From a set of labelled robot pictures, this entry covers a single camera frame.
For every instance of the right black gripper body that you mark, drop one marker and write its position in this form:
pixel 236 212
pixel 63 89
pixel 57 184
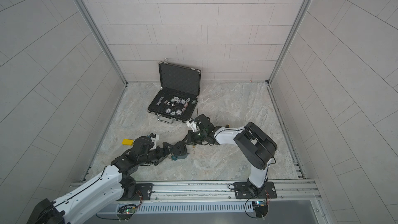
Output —
pixel 199 138

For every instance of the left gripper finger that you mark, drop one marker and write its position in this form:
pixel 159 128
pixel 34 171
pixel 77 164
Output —
pixel 168 148
pixel 160 160

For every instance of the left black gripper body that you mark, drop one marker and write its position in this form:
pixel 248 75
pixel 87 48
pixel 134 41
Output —
pixel 154 155

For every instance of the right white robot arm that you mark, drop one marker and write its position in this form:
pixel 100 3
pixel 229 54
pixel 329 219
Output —
pixel 258 148

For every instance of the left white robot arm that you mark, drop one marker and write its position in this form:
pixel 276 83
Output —
pixel 115 182

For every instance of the yellow block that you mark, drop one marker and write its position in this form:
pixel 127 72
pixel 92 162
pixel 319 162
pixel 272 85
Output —
pixel 128 142

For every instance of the open black poker chip case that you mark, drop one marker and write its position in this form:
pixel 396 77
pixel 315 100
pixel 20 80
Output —
pixel 178 97

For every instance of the left circuit board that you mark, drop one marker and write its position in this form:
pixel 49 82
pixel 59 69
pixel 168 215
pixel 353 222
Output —
pixel 129 209

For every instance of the circuit board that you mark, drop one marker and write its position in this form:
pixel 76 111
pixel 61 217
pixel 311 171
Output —
pixel 129 209
pixel 260 209

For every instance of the right circuit board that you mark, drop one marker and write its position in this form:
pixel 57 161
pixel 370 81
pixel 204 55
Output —
pixel 260 209

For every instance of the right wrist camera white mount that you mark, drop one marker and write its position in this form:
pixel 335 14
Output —
pixel 193 125

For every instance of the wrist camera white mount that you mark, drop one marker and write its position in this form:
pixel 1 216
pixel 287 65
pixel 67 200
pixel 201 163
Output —
pixel 193 125
pixel 155 139

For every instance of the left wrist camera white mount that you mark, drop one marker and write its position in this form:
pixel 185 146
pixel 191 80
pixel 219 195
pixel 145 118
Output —
pixel 155 139

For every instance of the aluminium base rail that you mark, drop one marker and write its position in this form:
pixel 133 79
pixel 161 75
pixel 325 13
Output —
pixel 222 191

